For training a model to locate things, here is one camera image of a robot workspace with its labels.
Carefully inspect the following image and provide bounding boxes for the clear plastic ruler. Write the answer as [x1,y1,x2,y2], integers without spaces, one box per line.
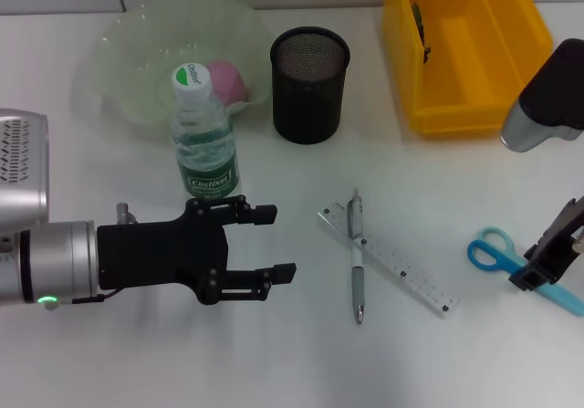
[317,201,461,320]

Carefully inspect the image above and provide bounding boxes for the green translucent fruit plate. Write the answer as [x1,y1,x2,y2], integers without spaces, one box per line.
[72,0,271,147]

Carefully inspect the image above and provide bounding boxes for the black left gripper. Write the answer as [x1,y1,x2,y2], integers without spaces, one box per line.
[96,195,297,307]

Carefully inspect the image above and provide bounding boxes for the blue scissors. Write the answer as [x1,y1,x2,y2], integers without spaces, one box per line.
[465,225,584,317]

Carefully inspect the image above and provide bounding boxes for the white grey pen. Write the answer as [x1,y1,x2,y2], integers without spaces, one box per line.
[345,188,367,326]

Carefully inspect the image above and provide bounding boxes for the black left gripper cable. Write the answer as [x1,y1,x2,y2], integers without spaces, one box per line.
[70,287,127,307]

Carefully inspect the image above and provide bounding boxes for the black mesh pen holder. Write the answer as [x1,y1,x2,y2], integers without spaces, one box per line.
[268,26,351,145]

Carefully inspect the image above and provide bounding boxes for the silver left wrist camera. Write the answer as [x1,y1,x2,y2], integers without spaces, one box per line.
[0,109,50,231]

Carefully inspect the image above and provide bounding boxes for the green plastic wrapper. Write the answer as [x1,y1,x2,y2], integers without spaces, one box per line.
[412,1,433,65]

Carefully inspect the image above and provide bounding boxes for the yellow plastic bin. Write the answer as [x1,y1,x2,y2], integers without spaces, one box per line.
[381,0,555,141]

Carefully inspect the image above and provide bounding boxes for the clear plastic water bottle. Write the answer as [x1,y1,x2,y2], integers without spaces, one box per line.
[171,60,243,206]

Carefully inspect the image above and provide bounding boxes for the pink peach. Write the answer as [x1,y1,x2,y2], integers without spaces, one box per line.
[207,59,251,108]

